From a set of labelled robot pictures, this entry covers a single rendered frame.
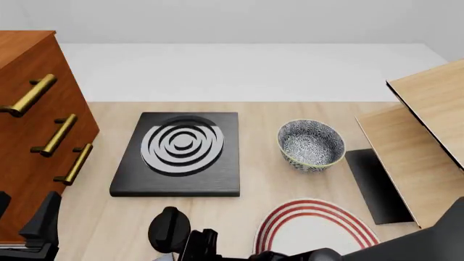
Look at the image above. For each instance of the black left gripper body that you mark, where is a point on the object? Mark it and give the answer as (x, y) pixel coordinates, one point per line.
(25, 251)

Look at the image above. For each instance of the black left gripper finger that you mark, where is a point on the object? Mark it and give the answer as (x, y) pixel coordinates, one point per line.
(42, 217)
(3, 202)

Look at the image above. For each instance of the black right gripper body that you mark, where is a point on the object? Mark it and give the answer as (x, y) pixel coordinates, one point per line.
(201, 246)

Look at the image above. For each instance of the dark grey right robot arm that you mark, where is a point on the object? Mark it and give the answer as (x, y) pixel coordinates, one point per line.
(431, 236)

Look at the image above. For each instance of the pale cream cheese box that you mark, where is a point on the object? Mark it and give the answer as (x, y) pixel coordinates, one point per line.
(167, 257)

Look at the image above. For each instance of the patterned blue-white bowl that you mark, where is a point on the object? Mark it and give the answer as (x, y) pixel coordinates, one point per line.
(311, 148)

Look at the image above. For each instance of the round black stove knob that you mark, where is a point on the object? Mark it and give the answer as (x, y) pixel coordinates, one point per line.
(168, 228)

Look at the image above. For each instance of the flat black stove plate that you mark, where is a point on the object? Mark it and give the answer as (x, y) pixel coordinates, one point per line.
(217, 174)

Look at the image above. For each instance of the white plate with red rings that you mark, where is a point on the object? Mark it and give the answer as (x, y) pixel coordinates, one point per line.
(311, 231)

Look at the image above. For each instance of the red-brown wooden cabinet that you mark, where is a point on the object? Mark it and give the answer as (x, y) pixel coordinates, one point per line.
(25, 54)

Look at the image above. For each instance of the pale wood black-lined cabinet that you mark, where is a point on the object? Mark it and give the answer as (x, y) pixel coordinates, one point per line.
(409, 152)

